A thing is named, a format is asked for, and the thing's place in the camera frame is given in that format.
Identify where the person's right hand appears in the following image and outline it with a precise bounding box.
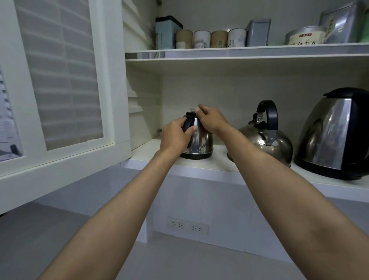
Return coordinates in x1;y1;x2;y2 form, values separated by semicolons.
195;104;231;136

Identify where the person's left hand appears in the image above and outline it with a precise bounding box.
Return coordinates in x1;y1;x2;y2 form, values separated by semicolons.
159;117;199;156

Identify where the small steel electric kettle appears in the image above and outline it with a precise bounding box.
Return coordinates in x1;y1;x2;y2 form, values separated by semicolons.
179;112;214;160

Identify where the person's left forearm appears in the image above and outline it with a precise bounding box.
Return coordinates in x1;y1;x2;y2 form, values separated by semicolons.
37;150;177;280

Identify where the person's right forearm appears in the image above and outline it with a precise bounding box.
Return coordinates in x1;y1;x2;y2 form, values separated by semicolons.
220;127;369;280

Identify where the white cabinet bottom shelf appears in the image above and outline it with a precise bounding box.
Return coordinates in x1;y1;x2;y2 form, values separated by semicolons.
121;138;369;203

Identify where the white cabinet shelf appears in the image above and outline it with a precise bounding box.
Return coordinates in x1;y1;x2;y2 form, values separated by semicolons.
125;43;369;62
121;138;369;203

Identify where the steel stovetop whistling kettle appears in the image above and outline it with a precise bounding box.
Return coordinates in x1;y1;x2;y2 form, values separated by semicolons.
227;100;293;168

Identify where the white round tea canister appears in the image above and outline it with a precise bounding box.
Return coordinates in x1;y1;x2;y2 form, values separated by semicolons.
227;28;247;48
193;30;211;48

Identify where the tan round tea canister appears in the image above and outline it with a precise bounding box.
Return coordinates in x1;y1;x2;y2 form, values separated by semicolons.
175;29;193;49
210;30;228;48

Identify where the teal tea box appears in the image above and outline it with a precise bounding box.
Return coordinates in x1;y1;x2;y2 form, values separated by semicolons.
155;16;184;50

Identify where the grey square tin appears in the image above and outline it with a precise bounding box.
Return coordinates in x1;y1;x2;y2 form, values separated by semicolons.
246;18;272;47

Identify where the round silver tea tin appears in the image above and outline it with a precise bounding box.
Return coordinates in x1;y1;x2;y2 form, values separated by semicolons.
285;26;327;46

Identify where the large steel electric kettle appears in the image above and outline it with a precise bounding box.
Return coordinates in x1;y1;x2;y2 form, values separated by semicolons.
294;87;369;181

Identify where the white cabinet door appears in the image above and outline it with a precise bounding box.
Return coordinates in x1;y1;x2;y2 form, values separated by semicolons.
0;0;132;215

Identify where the large silver square tin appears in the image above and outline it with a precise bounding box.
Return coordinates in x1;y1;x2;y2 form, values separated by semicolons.
318;0;369;44

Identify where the white wall power socket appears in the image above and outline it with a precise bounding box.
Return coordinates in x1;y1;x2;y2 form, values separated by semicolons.
167;217;188;231
187;221;209;236

